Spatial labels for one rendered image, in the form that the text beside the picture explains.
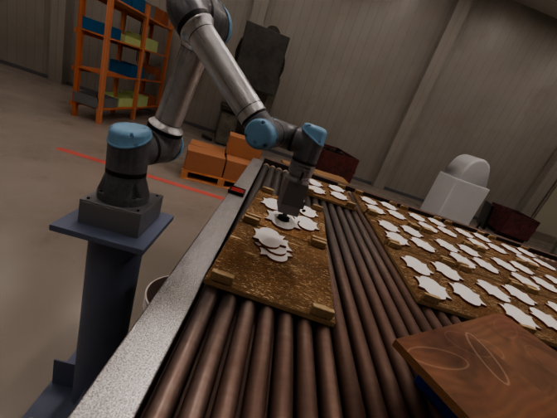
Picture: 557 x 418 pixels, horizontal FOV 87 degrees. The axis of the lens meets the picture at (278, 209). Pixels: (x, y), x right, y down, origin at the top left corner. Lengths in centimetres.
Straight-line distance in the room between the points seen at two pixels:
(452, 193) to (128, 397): 655
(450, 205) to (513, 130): 343
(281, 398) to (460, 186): 639
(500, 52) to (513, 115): 155
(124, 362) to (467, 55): 868
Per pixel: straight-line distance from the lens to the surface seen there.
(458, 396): 67
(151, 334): 67
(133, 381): 60
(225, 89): 80
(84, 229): 104
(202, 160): 407
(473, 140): 916
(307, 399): 65
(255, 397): 61
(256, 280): 82
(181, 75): 102
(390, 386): 79
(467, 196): 698
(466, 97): 887
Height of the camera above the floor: 140
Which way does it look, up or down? 20 degrees down
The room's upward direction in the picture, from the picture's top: 19 degrees clockwise
